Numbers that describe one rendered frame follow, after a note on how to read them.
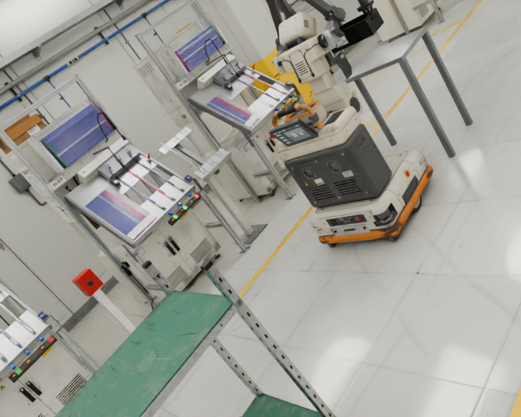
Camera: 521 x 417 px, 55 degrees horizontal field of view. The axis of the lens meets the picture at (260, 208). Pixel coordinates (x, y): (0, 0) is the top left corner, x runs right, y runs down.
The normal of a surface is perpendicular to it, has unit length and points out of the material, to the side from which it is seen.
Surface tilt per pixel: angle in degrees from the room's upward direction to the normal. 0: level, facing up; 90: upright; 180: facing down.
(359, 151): 90
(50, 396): 90
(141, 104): 90
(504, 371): 0
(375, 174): 90
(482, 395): 0
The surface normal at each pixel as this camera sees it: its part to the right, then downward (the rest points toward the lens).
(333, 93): -0.60, 0.52
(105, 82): 0.60, -0.08
